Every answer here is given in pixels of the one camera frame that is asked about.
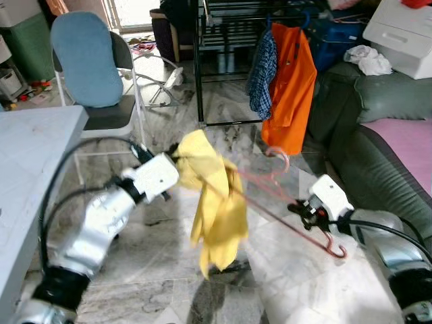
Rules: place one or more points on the white crumpled cloth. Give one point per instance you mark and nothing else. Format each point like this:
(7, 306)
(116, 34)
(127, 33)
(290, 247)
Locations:
(370, 62)

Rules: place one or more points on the red cloth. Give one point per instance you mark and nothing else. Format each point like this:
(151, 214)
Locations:
(417, 3)

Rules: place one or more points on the black metal clothes rack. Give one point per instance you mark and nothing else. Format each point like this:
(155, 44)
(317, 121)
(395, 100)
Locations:
(198, 67)

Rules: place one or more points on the blue white plaid shirt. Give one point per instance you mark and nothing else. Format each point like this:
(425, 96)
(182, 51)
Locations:
(262, 74)

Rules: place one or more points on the blue plastic crate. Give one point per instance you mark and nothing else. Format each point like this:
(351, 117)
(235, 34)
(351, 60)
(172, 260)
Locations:
(337, 44)

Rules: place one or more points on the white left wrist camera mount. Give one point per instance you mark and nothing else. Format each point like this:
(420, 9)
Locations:
(156, 177)

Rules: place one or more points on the dark purple upholstered stool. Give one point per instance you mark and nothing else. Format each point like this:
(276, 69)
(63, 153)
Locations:
(169, 37)

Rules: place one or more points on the brown wooden plank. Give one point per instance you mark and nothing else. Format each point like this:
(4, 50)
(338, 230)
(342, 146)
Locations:
(57, 5)

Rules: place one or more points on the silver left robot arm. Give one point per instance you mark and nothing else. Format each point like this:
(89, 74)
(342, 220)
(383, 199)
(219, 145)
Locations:
(94, 223)

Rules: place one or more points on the white plastic box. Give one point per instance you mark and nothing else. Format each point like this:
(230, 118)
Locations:
(401, 34)

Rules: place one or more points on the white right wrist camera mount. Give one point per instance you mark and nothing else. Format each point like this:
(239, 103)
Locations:
(332, 196)

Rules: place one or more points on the light blue chair cushion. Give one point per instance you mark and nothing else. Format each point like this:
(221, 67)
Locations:
(86, 61)

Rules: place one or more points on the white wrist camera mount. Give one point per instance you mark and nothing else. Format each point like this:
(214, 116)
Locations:
(332, 196)
(156, 177)

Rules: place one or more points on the light blue plastic folding table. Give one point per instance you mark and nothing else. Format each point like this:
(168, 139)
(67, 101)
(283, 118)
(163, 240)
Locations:
(30, 175)

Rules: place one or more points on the white folding chair grey seat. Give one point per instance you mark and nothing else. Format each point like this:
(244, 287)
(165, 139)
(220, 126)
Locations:
(111, 115)

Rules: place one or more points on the red plastic clothes hanger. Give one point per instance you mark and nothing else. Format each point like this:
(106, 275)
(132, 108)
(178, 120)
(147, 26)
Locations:
(317, 241)

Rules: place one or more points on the dark green sofa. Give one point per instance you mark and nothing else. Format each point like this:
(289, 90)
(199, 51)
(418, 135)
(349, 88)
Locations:
(364, 94)

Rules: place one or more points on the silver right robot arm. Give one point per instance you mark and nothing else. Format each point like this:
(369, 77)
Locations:
(391, 250)

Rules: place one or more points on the orange shirt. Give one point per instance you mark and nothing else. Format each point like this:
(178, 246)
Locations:
(290, 88)

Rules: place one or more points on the pink sofa blanket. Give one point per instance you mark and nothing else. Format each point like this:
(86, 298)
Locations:
(405, 145)

